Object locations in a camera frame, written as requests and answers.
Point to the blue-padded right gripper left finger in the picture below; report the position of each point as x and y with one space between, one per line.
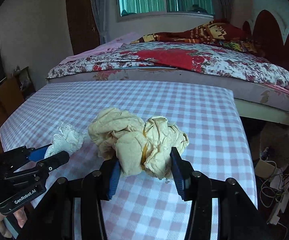
110 174

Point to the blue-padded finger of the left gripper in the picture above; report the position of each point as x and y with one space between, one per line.
14 159

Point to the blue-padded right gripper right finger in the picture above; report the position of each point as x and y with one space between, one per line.
181 171

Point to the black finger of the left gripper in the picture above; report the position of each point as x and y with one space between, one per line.
43 167

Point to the white tissue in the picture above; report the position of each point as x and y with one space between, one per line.
66 139

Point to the beige paper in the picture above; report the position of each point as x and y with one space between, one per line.
139 145

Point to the person's left hand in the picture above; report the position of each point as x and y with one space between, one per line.
21 219

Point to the cardboard box on floor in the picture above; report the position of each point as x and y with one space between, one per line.
270 149

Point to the floral bed mattress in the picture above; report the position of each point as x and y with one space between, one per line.
234 64

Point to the dark wooden door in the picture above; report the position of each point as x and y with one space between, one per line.
82 28

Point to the red patterned blanket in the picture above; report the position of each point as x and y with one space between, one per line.
218 33

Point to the red heart headboard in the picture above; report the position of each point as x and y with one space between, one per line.
271 37

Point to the grey curtain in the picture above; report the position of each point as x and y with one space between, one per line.
100 10

